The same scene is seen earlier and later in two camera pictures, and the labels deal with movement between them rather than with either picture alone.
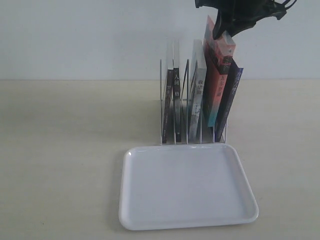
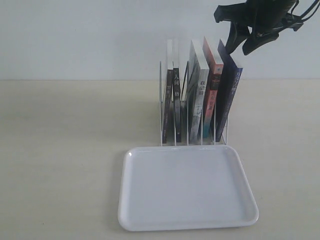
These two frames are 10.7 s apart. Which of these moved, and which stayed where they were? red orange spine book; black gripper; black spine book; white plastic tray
Moved: red orange spine book; black gripper
Stayed: black spine book; white plastic tray
